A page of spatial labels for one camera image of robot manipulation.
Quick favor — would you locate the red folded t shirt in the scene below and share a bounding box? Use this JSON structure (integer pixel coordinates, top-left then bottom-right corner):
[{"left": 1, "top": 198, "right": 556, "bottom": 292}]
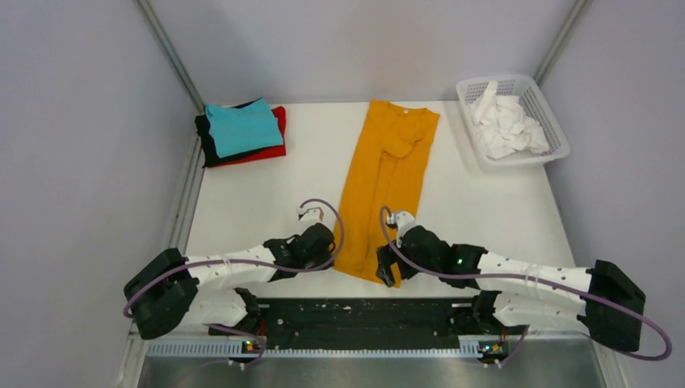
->
[{"left": 204, "top": 106, "right": 287, "bottom": 168}]

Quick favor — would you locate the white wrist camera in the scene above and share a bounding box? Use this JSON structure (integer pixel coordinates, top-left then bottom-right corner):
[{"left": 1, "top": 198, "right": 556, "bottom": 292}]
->
[
  {"left": 298, "top": 207, "right": 324, "bottom": 227},
  {"left": 385, "top": 211, "right": 417, "bottom": 238}
]

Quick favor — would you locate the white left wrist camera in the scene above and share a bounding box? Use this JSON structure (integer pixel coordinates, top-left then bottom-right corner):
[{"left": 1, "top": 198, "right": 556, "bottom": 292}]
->
[{"left": 298, "top": 207, "right": 324, "bottom": 227}]

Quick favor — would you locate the aluminium table side rail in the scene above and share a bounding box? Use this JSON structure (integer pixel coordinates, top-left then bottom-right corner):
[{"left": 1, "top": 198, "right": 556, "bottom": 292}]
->
[{"left": 124, "top": 138, "right": 203, "bottom": 340}]

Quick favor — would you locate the white plastic laundry basket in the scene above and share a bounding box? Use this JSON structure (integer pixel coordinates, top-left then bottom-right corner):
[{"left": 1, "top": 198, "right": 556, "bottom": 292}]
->
[{"left": 456, "top": 75, "right": 570, "bottom": 171}]

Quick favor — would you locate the white crumpled t shirt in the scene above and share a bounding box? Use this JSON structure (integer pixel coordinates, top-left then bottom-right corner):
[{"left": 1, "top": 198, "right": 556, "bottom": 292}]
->
[{"left": 468, "top": 80, "right": 549, "bottom": 160}]

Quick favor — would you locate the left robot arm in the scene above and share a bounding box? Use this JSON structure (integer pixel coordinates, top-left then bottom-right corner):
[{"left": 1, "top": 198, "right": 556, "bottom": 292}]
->
[{"left": 124, "top": 222, "right": 339, "bottom": 340}]

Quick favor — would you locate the white slotted cable duct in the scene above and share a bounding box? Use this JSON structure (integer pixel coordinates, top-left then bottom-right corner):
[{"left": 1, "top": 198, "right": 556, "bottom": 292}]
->
[{"left": 145, "top": 339, "right": 482, "bottom": 359}]

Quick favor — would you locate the left aluminium frame post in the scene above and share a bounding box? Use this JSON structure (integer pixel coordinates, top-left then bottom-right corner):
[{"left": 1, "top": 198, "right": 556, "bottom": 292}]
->
[{"left": 133, "top": 0, "right": 204, "bottom": 112}]

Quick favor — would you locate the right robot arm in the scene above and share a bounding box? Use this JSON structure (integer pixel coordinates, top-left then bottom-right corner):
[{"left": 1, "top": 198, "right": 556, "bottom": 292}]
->
[{"left": 376, "top": 226, "right": 646, "bottom": 352}]

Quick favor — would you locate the right aluminium frame post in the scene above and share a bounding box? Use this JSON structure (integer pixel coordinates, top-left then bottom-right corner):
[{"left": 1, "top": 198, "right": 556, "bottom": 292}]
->
[{"left": 533, "top": 0, "right": 594, "bottom": 86}]

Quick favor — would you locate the black folded t shirt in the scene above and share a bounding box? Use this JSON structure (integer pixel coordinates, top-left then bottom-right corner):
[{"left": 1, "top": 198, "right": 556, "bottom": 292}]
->
[{"left": 195, "top": 114, "right": 260, "bottom": 167}]

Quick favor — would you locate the teal folded t shirt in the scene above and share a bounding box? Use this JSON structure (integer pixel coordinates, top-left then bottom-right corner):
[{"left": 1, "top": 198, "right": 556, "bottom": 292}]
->
[{"left": 204, "top": 99, "right": 284, "bottom": 158}]

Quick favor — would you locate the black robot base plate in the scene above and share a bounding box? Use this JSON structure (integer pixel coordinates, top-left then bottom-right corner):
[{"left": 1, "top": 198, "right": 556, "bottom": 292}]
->
[{"left": 208, "top": 297, "right": 528, "bottom": 352}]

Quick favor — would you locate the orange t shirt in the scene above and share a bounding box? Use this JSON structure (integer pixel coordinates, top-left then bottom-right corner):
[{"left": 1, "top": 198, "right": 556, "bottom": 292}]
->
[{"left": 333, "top": 100, "right": 440, "bottom": 283}]

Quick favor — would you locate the aluminium frame post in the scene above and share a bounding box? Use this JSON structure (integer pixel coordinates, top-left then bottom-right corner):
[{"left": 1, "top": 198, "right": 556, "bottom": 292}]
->
[
  {"left": 133, "top": 0, "right": 204, "bottom": 112},
  {"left": 533, "top": 0, "right": 594, "bottom": 86}
]

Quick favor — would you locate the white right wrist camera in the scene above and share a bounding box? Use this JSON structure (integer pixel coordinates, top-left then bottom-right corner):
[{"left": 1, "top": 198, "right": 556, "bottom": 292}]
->
[{"left": 385, "top": 211, "right": 417, "bottom": 238}]

